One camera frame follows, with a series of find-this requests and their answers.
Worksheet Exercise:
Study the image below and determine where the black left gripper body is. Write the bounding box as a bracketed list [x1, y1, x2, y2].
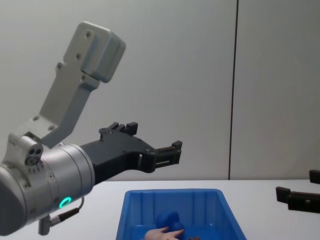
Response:
[79, 122, 158, 185]

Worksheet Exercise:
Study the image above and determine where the blue rubber toy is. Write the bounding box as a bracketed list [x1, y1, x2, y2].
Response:
[156, 211, 186, 233]

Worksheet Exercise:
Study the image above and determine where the blue plastic bin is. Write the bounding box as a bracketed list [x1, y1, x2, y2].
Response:
[115, 188, 248, 240]

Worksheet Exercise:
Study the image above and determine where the thin cable with silver plug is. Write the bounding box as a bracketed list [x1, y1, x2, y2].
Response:
[37, 196, 86, 236]

